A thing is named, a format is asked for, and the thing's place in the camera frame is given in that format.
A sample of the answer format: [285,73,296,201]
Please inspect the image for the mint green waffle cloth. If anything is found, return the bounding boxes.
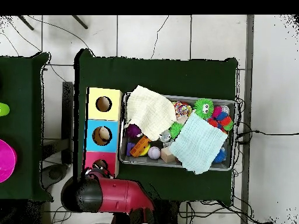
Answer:
[168,112,229,175]

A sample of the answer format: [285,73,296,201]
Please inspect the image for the shallow metal mesh bin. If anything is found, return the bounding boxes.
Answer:
[119,92,238,172]

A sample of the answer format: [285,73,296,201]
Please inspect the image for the wooden box with three holes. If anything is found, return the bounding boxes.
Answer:
[81,86,124,179]

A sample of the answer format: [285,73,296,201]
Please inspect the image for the grey stand foot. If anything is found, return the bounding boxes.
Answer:
[41,163,69,189]

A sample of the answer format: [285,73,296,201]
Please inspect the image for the orange toy brick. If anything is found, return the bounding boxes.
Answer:
[130,135,151,158]

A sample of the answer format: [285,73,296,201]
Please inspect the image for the purple fuzzy ball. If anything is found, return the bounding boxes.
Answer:
[125,123,142,140]

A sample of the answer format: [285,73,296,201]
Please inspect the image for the white baseball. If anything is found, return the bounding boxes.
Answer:
[147,146,162,160]

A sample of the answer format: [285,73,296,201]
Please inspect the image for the black stand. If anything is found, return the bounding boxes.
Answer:
[41,81,75,165]

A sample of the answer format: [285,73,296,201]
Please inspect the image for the light wooden block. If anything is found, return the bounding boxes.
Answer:
[160,146,176,163]

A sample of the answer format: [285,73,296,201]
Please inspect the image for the cream waffle cloth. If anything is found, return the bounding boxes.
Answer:
[124,85,177,142]

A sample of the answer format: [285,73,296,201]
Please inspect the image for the green spiky ball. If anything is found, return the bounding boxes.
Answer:
[168,121,185,139]

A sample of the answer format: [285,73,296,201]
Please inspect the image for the pink plate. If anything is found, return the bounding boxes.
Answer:
[0,139,18,184]

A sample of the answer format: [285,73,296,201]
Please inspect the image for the dark green table cloth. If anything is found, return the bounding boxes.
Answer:
[73,48,239,203]

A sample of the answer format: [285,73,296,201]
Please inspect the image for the lime green object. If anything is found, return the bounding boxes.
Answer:
[0,102,11,117]

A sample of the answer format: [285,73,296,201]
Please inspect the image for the green spiky toy with eyes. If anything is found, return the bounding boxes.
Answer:
[193,97,215,119]

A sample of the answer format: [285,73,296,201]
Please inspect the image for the green cloth side table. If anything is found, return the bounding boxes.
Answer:
[0,51,54,202]

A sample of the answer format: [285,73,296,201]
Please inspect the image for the multicolour spiky caterpillar toy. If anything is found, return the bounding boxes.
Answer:
[206,106,234,135]

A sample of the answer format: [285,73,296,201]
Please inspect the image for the dark tripod leg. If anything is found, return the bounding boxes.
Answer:
[71,15,89,30]
[16,15,35,31]

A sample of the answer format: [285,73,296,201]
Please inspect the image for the grey floor strip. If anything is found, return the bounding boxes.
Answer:
[240,15,255,224]

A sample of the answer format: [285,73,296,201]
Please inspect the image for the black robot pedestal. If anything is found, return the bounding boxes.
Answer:
[154,199,179,224]

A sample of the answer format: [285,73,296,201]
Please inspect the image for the tangled black floor cables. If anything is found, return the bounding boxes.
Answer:
[178,199,274,224]

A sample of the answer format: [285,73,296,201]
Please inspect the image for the thin black floor cable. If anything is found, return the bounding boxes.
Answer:
[150,15,169,60]
[27,15,95,57]

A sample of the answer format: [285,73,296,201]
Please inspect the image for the thick black floor cable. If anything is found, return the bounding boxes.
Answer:
[235,129,299,137]

